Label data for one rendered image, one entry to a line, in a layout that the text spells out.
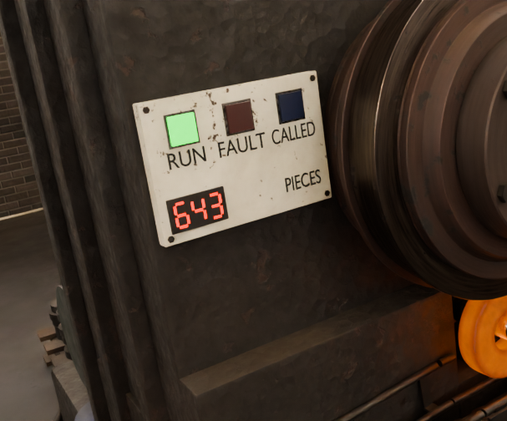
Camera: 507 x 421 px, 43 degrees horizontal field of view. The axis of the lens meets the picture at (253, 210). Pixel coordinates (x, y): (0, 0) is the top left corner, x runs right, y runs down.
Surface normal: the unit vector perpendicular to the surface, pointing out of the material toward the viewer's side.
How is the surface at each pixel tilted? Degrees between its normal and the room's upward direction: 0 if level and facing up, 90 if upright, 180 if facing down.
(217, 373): 0
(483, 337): 90
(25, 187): 90
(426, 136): 79
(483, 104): 62
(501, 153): 90
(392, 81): 90
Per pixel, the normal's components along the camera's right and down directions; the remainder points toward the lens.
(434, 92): -0.51, -0.15
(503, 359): 0.49, 0.15
